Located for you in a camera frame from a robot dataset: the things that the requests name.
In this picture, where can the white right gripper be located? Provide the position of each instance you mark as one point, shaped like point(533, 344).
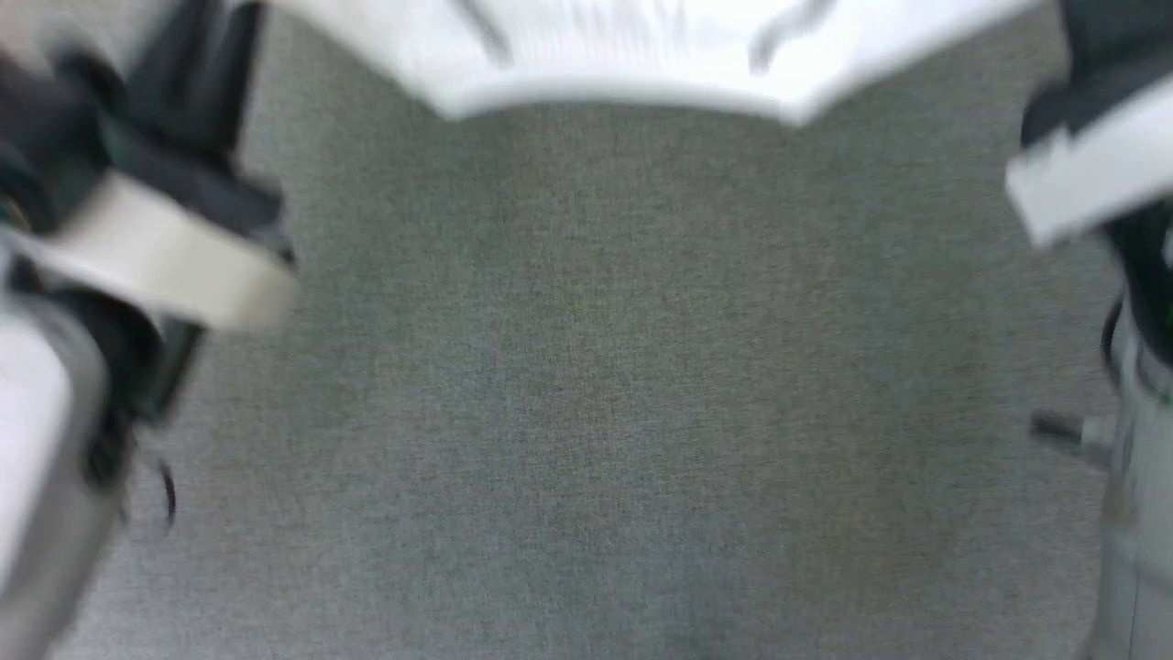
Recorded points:
point(1100, 165)

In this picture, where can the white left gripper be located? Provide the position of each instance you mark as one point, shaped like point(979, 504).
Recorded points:
point(165, 247)

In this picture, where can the white long-sleeve garment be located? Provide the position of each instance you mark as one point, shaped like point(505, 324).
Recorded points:
point(641, 46)

